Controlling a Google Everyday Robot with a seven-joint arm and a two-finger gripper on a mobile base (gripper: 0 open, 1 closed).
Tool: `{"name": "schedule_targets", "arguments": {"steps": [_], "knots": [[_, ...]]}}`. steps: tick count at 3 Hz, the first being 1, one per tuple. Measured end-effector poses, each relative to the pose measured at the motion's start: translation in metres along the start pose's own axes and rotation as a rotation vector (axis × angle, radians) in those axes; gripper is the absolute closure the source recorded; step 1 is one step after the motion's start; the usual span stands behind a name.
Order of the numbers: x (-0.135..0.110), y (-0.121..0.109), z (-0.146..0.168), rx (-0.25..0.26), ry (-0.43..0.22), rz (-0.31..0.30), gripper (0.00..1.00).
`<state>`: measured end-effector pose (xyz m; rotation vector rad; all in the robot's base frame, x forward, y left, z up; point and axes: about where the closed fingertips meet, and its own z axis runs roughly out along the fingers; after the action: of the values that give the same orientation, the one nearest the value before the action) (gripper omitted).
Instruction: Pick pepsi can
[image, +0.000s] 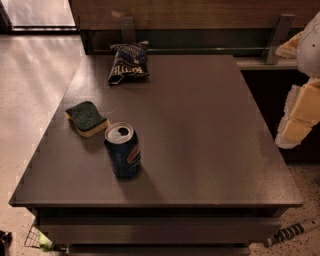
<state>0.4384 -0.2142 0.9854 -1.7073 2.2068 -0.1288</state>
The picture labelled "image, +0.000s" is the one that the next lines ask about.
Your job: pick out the metal wall rail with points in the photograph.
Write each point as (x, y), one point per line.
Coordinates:
(257, 43)

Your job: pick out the dark brown table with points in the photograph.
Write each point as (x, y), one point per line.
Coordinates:
(212, 180)

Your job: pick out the green yellow sponge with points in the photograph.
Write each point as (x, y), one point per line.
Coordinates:
(87, 119)

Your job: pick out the striped black white stick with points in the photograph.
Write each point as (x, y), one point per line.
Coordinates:
(288, 233)

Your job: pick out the blue kettle chips bag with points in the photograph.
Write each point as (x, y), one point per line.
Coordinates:
(130, 62)

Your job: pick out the wire basket with green item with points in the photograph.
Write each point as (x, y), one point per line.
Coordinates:
(37, 240)

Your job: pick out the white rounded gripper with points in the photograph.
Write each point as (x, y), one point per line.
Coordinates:
(310, 50)

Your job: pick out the blue pepsi can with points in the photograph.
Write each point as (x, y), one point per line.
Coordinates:
(121, 142)

